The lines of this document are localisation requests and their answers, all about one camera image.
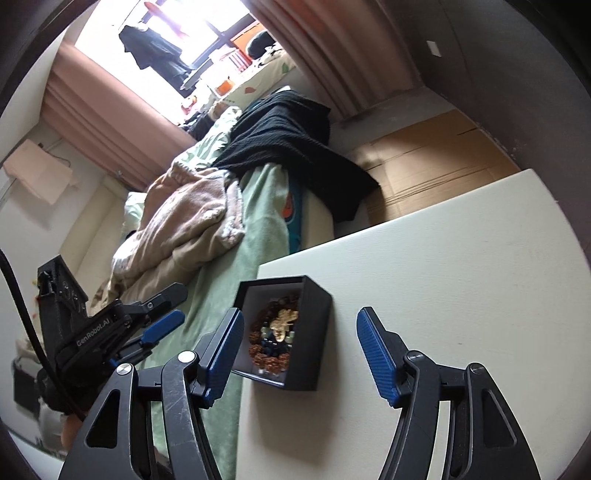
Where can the black knit sweater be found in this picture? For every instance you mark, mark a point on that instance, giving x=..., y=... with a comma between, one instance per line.
x=286, y=138

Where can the teal orange mattress cover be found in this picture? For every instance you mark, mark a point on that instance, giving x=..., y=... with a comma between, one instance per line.
x=291, y=212

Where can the green bed sheet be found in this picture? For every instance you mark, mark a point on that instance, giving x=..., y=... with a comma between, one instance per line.
x=258, y=217

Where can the hanging dark clothes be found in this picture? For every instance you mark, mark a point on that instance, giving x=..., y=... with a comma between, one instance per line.
x=157, y=50

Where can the person's left forearm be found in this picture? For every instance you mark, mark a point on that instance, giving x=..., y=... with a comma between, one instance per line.
x=71, y=431

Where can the black jewelry box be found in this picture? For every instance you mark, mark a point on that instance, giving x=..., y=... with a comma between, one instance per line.
x=309, y=341

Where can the beige bed base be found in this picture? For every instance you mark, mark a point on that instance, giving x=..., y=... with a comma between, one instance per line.
x=318, y=221

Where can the pink fleece blanket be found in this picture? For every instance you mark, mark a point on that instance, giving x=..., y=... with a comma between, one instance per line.
x=184, y=221

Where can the gold pendant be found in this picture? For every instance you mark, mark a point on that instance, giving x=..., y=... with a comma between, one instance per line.
x=282, y=323

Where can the white wall outlet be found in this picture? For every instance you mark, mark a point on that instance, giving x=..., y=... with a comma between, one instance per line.
x=434, y=48

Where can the patterned pillow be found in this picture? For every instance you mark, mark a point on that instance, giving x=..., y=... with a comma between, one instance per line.
x=258, y=78

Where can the pink curtain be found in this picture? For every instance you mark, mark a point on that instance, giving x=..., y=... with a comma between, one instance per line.
x=341, y=50
x=111, y=120

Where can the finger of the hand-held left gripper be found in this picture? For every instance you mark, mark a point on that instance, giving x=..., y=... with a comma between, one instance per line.
x=164, y=327
x=159, y=295

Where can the pink cloth on wall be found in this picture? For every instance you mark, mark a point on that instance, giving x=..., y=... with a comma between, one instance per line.
x=39, y=170

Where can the floral duvet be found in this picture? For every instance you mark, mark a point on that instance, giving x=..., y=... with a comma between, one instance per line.
x=207, y=138

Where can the flat cardboard sheet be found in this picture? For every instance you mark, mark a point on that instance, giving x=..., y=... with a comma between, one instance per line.
x=429, y=157

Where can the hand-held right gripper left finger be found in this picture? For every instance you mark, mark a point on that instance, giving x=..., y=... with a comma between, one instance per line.
x=226, y=350

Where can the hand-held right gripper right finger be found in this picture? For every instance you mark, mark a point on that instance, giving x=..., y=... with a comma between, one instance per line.
x=376, y=350

